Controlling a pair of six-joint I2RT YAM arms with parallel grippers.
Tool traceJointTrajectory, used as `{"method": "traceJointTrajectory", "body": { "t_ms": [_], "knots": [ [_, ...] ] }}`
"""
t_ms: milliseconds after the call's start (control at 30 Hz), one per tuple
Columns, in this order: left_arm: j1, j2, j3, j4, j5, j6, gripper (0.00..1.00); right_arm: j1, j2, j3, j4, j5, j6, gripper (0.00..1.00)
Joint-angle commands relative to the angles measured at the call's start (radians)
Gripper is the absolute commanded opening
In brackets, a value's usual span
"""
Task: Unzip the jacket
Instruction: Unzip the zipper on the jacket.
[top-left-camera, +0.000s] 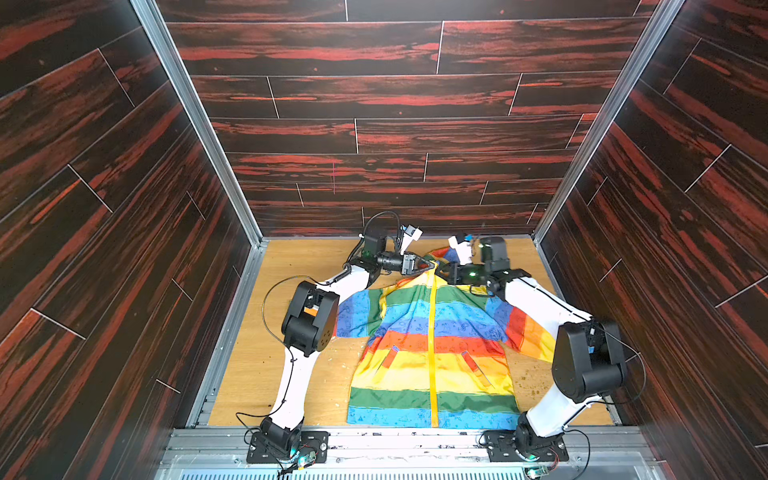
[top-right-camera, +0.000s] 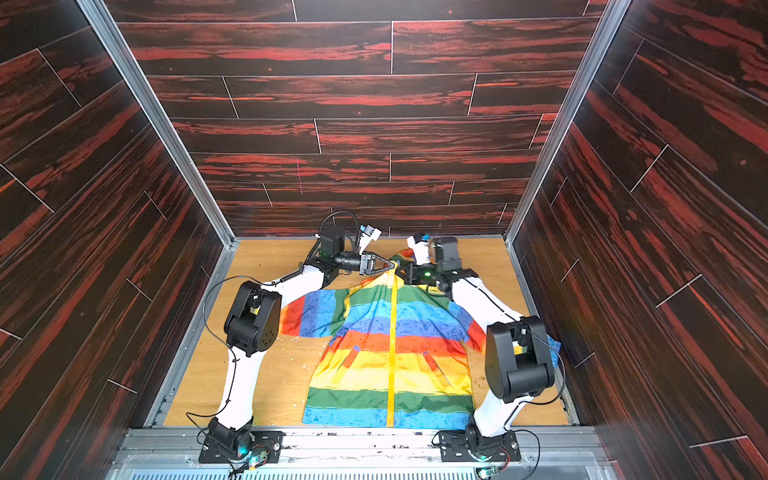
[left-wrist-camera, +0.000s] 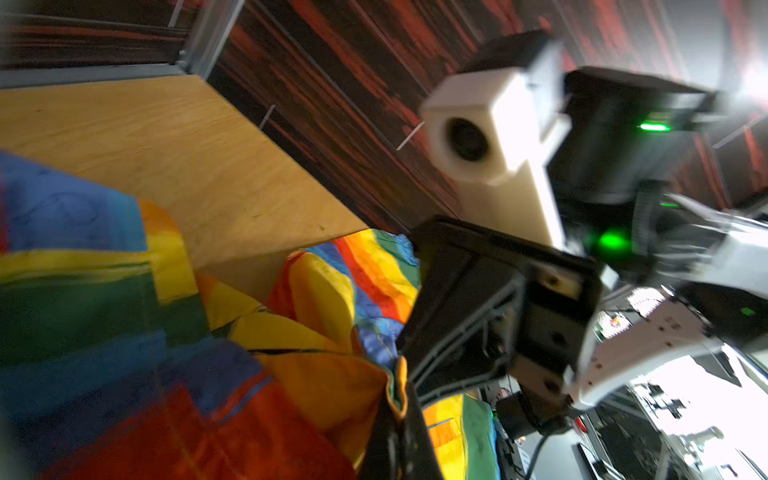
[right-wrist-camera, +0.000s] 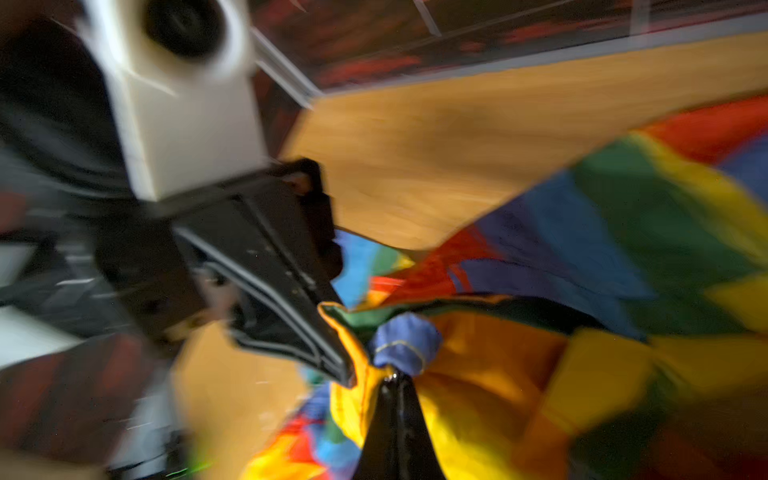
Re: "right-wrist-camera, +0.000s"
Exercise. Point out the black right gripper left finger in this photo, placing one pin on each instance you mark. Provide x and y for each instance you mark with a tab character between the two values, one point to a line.
379	457

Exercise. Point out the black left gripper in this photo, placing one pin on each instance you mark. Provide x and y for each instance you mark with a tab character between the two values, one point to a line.
258	254

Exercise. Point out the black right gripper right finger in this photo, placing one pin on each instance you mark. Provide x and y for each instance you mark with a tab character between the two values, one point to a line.
415	454

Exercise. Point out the rainbow striped zip jacket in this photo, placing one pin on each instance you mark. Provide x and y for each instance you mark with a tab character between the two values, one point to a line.
609	323

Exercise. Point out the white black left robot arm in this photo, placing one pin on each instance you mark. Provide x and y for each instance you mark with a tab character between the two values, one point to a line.
99	408

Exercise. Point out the aluminium frame post left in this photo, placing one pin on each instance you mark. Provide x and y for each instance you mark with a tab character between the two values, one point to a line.
282	70

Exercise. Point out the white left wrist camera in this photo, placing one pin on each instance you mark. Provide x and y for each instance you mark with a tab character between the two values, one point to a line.
179	77

